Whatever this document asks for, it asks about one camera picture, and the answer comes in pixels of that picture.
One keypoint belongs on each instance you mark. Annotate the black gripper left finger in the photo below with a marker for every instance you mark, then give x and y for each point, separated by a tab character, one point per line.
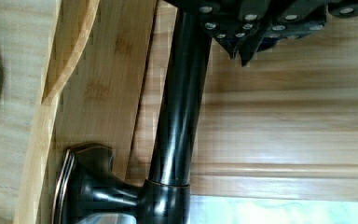
239	26

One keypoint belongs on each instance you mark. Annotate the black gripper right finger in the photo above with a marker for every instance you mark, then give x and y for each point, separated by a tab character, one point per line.
270	21

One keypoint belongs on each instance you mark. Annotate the bamboo drawer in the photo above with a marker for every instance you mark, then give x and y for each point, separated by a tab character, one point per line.
74	71

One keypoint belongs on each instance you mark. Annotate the bamboo cutting board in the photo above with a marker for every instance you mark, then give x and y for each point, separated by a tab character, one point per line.
286	124

